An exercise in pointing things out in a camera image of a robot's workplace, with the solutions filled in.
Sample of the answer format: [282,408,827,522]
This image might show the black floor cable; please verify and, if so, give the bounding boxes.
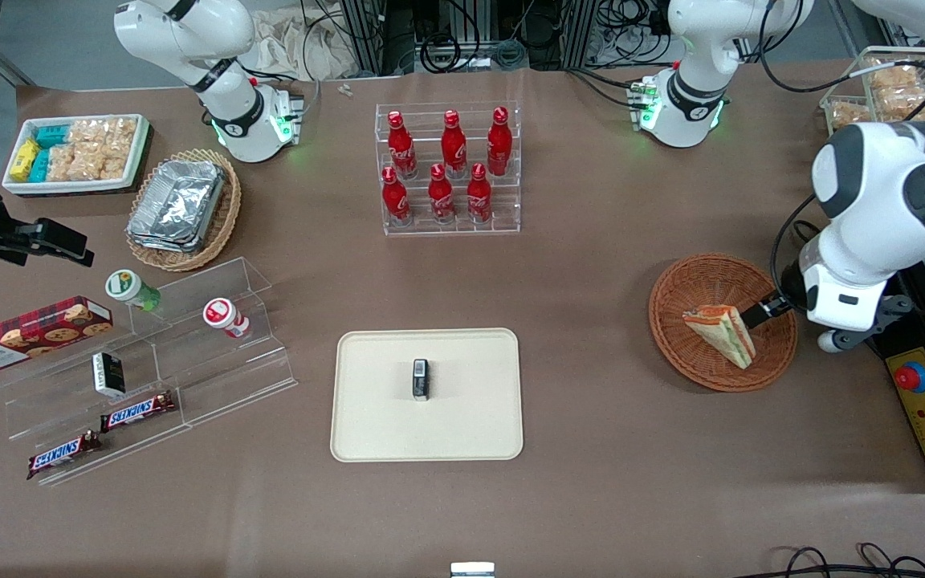
[756,542,925,578]

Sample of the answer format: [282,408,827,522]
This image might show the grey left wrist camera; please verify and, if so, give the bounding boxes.
[818,295,913,354]

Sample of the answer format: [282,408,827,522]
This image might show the clear acrylic stepped shelf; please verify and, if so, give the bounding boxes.
[0,257,299,488]

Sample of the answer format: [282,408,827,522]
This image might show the coiled black cable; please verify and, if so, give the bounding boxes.
[418,32,463,73]

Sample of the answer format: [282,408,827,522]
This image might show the stacked aluminium foil trays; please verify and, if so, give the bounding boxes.
[127,159,226,254]

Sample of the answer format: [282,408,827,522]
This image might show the red cola bottle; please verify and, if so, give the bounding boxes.
[487,106,513,177]
[428,164,455,224]
[386,111,418,179]
[381,166,412,226]
[441,109,467,179]
[467,163,493,224]

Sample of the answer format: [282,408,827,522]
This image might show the small black white box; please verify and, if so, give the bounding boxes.
[92,352,127,398]

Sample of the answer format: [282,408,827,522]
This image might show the black countertop appliance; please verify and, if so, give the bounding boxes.
[872,241,925,362]

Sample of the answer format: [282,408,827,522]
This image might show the aluminium frame equipment rack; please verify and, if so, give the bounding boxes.
[340,0,672,75]

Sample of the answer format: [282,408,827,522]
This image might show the red tartan cookie box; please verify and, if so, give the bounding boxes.
[0,295,114,376]

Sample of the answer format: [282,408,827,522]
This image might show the white wire rack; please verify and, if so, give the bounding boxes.
[820,46,925,133]

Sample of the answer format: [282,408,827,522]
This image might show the oval tan wicker basket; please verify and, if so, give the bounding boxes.
[125,148,242,273]

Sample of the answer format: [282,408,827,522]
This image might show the crumpled white cloth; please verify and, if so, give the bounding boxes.
[250,6,359,81]

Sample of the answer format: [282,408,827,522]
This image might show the yellow snack packet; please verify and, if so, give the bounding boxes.
[10,138,40,182]

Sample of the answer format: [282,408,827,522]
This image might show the clear acrylic bottle rack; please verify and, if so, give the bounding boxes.
[374,100,522,237]

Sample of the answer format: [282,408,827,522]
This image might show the clear rice cracker bag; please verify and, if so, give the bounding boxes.
[73,146,136,181]
[67,119,108,149]
[104,117,139,155]
[47,144,78,183]

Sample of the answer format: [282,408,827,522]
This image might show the beige plastic tray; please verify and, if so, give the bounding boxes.
[330,328,524,463]

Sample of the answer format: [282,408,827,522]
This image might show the round brown wicker basket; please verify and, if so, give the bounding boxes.
[649,253,798,393]

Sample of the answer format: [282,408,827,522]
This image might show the snickers chocolate bar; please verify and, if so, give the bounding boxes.
[26,431,102,480]
[100,391,177,434]

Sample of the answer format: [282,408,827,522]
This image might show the white rectangular snack tray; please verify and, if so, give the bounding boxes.
[2,114,150,197]

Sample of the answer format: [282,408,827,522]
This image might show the triangular sandwich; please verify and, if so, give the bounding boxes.
[682,305,756,370]

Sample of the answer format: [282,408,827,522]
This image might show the clear fried snack bag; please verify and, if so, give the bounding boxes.
[829,100,871,131]
[876,84,925,123]
[866,60,919,89]

